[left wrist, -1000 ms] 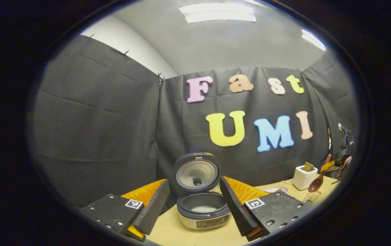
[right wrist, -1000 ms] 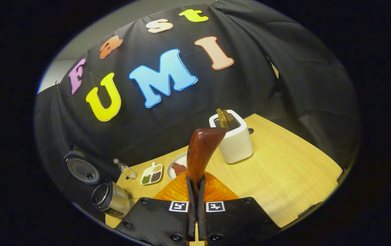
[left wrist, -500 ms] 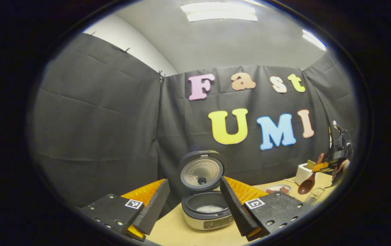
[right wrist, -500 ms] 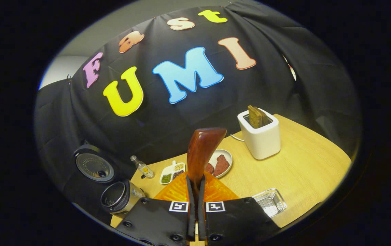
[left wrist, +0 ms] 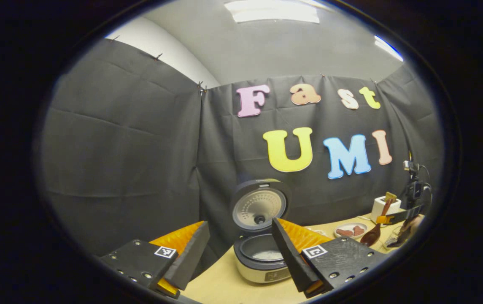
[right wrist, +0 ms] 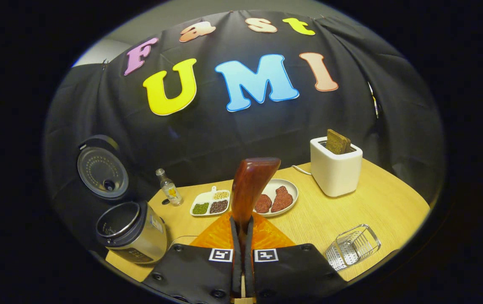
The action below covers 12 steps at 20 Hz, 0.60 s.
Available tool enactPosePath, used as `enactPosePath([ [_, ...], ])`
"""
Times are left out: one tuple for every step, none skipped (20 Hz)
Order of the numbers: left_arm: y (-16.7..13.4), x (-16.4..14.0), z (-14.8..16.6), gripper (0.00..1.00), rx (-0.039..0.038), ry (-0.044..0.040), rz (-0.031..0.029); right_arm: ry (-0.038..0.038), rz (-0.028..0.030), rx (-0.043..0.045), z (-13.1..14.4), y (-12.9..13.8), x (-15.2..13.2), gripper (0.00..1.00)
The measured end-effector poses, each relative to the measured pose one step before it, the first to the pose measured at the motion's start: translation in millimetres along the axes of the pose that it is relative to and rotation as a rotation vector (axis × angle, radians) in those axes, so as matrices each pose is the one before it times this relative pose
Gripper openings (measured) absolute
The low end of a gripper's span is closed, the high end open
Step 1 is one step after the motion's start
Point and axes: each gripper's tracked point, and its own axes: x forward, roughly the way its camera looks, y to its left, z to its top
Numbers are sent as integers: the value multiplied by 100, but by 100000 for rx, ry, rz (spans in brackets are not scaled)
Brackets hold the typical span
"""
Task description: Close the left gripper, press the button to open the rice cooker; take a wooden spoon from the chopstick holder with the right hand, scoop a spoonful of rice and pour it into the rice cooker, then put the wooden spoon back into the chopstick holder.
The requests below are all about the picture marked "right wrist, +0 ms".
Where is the white divided bean dish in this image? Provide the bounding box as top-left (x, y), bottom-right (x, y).
top-left (189, 186), bottom-right (231, 217)

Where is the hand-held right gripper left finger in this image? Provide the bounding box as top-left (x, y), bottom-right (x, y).
top-left (142, 211), bottom-right (242, 304)

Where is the round white plate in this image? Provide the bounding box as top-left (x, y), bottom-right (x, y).
top-left (253, 179), bottom-right (299, 217)

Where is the metal wire chopstick holder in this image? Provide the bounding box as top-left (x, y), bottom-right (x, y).
top-left (325, 224), bottom-right (381, 271)

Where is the brown wooden spoon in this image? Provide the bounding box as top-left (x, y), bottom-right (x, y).
top-left (230, 157), bottom-right (281, 292)

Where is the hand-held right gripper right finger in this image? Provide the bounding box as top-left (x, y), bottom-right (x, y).
top-left (245, 211), bottom-right (347, 304)

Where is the red meat piece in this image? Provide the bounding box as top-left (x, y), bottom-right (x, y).
top-left (254, 194), bottom-right (273, 214)
top-left (271, 186), bottom-right (294, 213)

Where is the small glass bottle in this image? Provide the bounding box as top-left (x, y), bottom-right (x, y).
top-left (156, 168), bottom-right (183, 206)

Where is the white toaster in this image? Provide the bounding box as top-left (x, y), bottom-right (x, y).
top-left (310, 136), bottom-right (363, 198)

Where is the black silver rice cooker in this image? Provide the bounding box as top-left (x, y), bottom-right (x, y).
top-left (77, 135), bottom-right (168, 265)

